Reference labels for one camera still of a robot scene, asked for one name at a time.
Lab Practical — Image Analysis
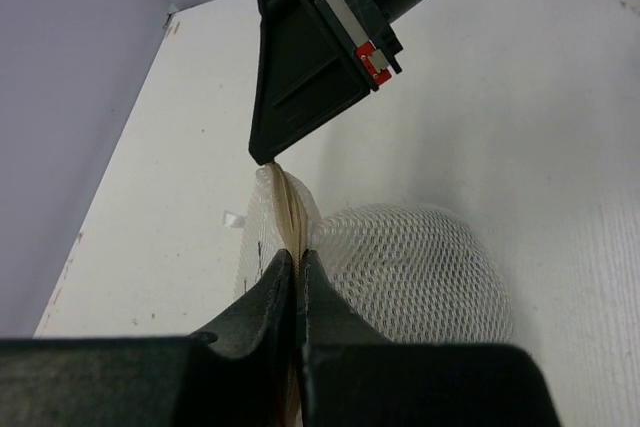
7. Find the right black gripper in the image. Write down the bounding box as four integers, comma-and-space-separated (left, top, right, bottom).
249, 0, 423, 165

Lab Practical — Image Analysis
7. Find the white mesh laundry bag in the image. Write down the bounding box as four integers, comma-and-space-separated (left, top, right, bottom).
235, 164, 513, 425

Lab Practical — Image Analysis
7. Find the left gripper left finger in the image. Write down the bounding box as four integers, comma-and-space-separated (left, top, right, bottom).
1, 250, 293, 426

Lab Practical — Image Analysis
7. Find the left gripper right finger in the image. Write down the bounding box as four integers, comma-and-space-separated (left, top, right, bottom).
298, 250, 560, 426

